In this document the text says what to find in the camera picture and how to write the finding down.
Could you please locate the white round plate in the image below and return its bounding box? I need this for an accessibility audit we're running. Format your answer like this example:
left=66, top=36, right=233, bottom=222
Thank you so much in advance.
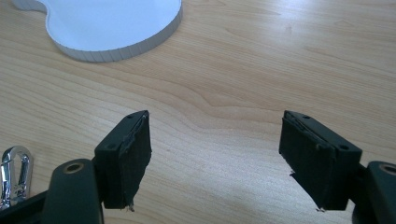
left=10, top=0, right=184, bottom=63

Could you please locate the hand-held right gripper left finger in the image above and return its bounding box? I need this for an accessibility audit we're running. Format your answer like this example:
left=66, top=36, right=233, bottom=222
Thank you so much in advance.
left=93, top=109, right=153, bottom=213

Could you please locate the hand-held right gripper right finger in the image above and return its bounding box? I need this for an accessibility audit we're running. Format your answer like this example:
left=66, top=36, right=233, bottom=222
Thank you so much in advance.
left=278, top=109, right=363, bottom=213

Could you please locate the silver metal carabiner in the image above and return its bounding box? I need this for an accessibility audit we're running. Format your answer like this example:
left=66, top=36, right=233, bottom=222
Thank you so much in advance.
left=0, top=145, right=35, bottom=210

